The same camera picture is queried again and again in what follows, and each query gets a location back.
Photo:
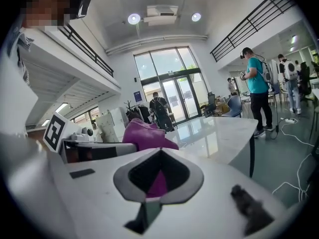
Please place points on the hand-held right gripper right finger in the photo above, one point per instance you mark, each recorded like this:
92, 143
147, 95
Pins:
211, 183

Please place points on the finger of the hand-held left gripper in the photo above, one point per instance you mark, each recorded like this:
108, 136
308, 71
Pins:
124, 149

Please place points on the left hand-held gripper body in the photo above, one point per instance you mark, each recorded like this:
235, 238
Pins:
54, 133

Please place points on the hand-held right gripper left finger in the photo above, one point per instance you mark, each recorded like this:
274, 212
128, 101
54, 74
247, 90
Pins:
104, 195

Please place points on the purple cloth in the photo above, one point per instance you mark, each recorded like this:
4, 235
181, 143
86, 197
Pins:
144, 136

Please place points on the white cabinet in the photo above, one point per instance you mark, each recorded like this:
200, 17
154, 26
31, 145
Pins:
109, 126

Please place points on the grey marble table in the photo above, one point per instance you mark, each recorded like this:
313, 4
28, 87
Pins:
219, 133

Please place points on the blue poster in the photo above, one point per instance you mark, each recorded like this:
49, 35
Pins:
137, 96

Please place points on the glass entrance doors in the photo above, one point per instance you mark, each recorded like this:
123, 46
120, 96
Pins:
174, 88

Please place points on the blue chair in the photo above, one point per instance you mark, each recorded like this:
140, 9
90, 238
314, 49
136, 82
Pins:
234, 106

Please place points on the black office chair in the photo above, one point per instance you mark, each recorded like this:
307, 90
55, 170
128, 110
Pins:
211, 99

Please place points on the black railing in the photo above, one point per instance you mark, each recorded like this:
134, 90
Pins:
249, 20
72, 35

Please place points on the white power strip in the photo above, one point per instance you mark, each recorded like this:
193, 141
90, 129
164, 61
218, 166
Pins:
290, 120

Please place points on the white hard-shell backpack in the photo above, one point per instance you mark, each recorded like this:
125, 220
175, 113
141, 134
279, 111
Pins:
267, 71
290, 70

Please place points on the person's face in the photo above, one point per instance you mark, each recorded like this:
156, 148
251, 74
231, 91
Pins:
45, 6

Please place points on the round ceiling light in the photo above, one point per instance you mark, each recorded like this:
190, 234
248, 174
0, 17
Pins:
133, 19
196, 17

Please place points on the ceiling air conditioner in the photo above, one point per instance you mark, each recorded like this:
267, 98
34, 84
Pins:
160, 12

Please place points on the left hand-held gripper camera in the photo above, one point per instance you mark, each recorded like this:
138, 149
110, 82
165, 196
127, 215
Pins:
86, 133

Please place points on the coat rack with dark jackets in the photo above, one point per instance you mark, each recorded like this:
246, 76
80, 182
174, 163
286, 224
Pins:
143, 112

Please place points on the black head-worn camera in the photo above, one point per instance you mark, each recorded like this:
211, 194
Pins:
81, 1

